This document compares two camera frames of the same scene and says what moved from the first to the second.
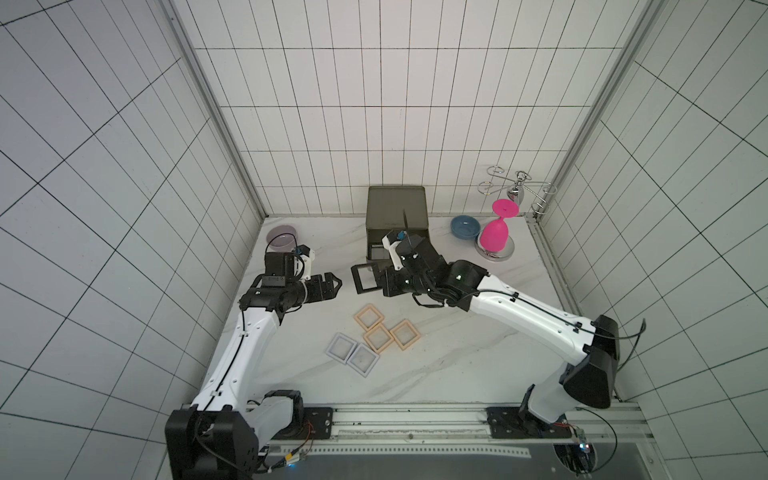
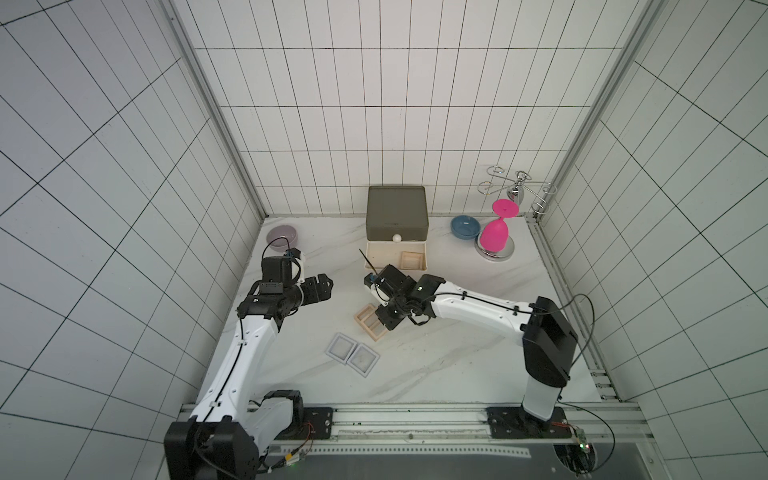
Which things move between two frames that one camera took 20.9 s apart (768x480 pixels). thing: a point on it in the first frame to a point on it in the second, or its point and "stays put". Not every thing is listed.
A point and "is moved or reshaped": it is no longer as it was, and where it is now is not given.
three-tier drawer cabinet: (393, 208) stays put
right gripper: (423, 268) to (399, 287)
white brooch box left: (341, 348) stays put
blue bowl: (465, 227) stays put
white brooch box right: (363, 359) stays put
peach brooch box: (405, 334) is moved or reshaped
